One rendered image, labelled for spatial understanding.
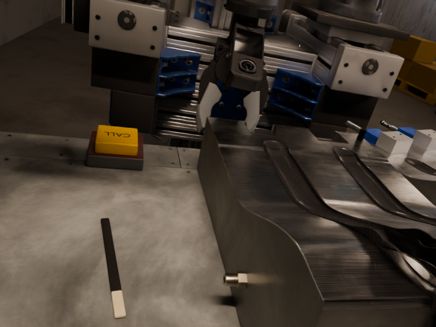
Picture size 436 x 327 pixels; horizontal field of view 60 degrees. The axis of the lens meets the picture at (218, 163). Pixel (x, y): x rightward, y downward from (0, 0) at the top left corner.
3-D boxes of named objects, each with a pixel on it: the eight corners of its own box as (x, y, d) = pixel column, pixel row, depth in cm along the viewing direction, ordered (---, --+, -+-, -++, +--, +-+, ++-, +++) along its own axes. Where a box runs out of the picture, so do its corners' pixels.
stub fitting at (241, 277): (241, 279, 36) (220, 280, 35) (244, 268, 35) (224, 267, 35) (244, 291, 35) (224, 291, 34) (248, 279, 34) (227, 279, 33)
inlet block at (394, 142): (334, 135, 77) (343, 110, 75) (350, 133, 80) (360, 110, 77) (384, 167, 68) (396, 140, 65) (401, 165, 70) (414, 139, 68)
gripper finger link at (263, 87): (268, 110, 62) (265, 57, 58) (270, 113, 61) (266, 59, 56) (240, 113, 62) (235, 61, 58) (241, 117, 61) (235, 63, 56)
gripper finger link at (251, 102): (257, 127, 68) (254, 78, 64) (263, 141, 63) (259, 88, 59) (241, 129, 68) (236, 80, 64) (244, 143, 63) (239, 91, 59)
